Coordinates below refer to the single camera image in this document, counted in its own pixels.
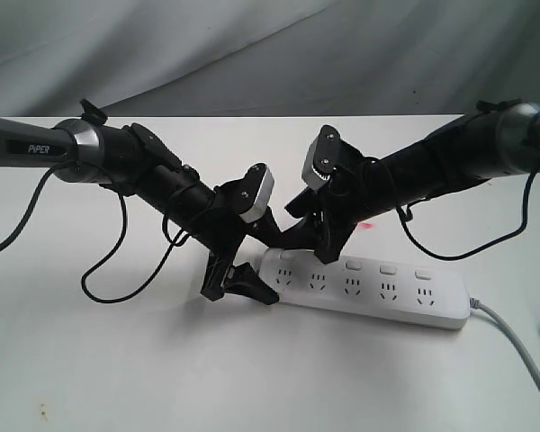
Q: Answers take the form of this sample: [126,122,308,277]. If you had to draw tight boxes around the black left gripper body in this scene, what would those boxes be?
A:
[190,179,246,301]

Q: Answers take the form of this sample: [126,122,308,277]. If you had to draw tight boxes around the grey wrinkled backdrop cloth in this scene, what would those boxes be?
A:
[0,1,540,116]

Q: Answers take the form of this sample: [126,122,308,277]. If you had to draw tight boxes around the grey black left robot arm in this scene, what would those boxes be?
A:
[0,99,280,305]

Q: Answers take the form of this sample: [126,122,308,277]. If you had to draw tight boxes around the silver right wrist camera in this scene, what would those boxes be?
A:
[301,125,342,191]

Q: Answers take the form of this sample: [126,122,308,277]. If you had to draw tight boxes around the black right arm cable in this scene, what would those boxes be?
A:
[359,155,540,262]

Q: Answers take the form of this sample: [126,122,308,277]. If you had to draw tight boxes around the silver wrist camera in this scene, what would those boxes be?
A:
[301,125,342,191]
[237,163,275,224]

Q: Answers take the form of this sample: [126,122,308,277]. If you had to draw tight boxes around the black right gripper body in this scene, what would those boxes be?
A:
[312,152,368,264]

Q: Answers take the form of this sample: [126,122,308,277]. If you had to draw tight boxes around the grey power cable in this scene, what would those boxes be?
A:
[466,295,540,413]

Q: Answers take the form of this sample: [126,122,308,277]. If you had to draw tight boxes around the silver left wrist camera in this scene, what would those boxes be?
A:
[237,163,275,224]

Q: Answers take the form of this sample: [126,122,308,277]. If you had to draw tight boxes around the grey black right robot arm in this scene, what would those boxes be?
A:
[277,100,540,264]

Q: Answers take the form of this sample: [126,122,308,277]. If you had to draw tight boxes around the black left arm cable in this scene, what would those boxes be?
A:
[0,166,217,305]

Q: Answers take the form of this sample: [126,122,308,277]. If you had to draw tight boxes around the white five-outlet power strip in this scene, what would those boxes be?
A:
[259,249,471,330]

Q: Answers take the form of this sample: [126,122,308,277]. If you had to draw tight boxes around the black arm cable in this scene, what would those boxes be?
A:
[0,166,217,305]
[359,155,540,262]

